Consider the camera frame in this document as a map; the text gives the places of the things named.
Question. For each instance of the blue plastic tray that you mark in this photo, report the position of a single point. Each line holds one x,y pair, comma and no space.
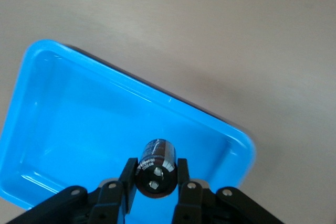
92,129

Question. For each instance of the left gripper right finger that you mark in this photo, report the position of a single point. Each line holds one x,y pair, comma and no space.
191,200

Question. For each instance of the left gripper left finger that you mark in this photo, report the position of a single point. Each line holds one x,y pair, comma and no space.
110,200

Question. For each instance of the black cylindrical capacitor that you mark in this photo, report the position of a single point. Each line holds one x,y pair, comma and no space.
157,176

